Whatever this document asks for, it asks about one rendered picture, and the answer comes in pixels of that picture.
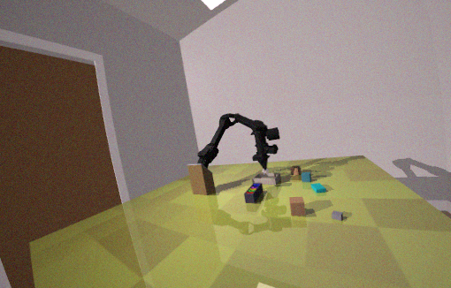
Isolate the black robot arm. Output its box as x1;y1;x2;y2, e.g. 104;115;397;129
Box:
197;113;279;169

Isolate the teal cube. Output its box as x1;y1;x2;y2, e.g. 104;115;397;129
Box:
302;172;311;183

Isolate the cyan flat block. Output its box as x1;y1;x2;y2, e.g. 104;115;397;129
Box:
311;183;326;193

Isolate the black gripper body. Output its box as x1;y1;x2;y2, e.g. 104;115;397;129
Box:
252;141;271;161

